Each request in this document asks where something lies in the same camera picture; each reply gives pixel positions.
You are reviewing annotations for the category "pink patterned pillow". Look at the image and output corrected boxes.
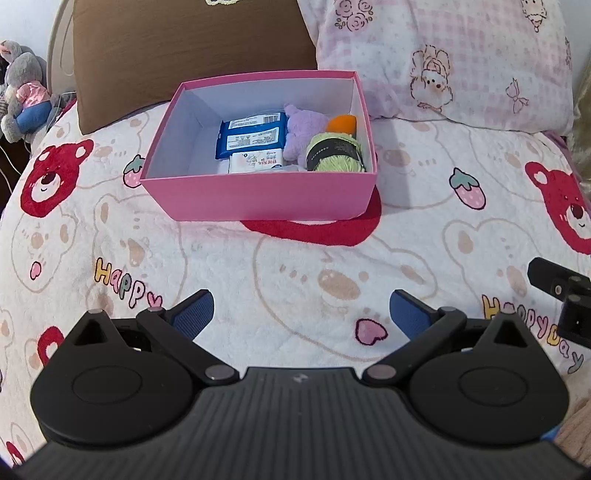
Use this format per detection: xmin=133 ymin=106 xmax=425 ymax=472
xmin=298 ymin=0 xmax=575 ymax=137

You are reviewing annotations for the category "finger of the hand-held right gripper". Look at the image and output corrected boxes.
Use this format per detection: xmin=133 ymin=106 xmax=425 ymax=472
xmin=527 ymin=257 xmax=591 ymax=349

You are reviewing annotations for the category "small white tissue packet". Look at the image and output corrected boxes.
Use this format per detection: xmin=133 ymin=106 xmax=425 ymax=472
xmin=228 ymin=148 xmax=284 ymax=175

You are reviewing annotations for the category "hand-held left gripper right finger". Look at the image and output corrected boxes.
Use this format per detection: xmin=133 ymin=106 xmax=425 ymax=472
xmin=362 ymin=289 xmax=532 ymax=384

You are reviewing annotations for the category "blue wet wipes packet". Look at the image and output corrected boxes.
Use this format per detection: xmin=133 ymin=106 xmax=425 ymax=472
xmin=216 ymin=112 xmax=288 ymax=161

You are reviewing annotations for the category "bear printed blanket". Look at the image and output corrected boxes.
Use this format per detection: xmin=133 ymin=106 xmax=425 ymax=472
xmin=0 ymin=99 xmax=591 ymax=467

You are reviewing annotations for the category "pink cardboard box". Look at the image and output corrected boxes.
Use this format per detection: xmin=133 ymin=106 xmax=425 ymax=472
xmin=140 ymin=69 xmax=379 ymax=222

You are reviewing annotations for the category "green yarn ball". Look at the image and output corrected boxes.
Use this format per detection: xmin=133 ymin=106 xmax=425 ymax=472
xmin=305 ymin=131 xmax=368 ymax=174

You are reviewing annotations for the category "golden curtain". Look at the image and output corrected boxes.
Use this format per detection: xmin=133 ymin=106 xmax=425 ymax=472
xmin=571 ymin=60 xmax=591 ymax=185

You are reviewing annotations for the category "orange ball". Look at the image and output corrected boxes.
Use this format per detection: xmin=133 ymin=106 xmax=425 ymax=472
xmin=327 ymin=114 xmax=358 ymax=137

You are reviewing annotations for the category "purple plush toy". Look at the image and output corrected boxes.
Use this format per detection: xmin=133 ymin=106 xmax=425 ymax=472
xmin=283 ymin=104 xmax=331 ymax=169

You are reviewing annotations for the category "brown pillow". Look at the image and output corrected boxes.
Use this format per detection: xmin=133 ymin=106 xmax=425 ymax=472
xmin=71 ymin=0 xmax=319 ymax=136

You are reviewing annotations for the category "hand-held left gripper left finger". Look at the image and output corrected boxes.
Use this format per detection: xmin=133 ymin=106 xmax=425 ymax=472
xmin=60 ymin=289 xmax=241 ymax=384

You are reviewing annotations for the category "white cable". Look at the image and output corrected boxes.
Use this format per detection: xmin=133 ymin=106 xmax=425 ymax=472
xmin=0 ymin=138 xmax=28 ymax=178

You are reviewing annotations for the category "beige headboard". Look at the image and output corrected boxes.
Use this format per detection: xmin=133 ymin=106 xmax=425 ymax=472
xmin=46 ymin=0 xmax=77 ymax=93

